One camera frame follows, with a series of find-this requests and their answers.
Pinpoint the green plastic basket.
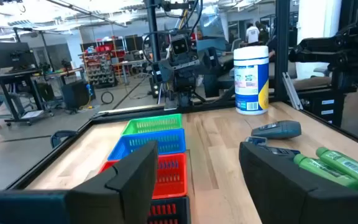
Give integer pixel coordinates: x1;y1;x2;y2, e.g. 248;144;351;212
121;113;183;136

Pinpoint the blue disposable razor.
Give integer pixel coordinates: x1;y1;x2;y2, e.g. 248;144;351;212
244;136;301;156

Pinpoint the white blue wipes canister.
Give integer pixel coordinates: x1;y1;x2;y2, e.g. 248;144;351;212
233;45;270;116

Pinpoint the green travel bottle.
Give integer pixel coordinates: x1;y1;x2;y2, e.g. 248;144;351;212
293;153;358;190
315;146;358;189

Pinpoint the coiled black floor cable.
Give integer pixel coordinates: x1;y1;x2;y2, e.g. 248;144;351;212
100;90;114;105

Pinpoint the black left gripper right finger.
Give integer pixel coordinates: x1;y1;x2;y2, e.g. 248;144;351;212
238;141;358;224

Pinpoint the black rolling desk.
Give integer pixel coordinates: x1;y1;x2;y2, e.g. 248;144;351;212
0;68;55;125

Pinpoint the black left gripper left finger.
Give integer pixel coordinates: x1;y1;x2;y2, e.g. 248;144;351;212
65;141;159;224

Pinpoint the person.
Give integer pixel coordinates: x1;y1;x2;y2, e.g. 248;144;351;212
256;21;270;45
246;22;260;44

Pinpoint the blue black clamp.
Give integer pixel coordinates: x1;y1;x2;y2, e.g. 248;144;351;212
50;129;79;149

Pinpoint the black plastic basket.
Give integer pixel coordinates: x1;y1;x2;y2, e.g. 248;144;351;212
147;196;191;224

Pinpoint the white pillar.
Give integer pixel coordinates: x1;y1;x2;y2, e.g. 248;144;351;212
295;0;343;80

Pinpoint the red plastic basket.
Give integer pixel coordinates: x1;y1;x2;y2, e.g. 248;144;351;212
98;152;188;200

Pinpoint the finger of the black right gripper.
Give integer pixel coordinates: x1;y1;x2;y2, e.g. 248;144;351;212
157;58;175;83
197;46;220;75

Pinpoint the black frame post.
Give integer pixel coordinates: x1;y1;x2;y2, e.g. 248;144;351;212
144;0;162;63
274;0;291;100

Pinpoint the black drawer cabinet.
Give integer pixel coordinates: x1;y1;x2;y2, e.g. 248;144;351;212
300;88;358;127

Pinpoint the blue plastic basket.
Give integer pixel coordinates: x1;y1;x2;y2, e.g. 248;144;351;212
107;128;187;162

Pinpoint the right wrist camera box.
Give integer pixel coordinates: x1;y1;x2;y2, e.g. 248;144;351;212
170;34;190;57

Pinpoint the grey deodorant stick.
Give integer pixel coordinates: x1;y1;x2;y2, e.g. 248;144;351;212
250;120;302;140

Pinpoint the aluminium bracket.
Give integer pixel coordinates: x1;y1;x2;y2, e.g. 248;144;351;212
282;72;304;111

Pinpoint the black equipment box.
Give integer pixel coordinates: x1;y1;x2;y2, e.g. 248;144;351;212
61;80;94;110

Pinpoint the shelf rack with bins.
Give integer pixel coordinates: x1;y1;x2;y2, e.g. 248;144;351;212
81;46;117;88

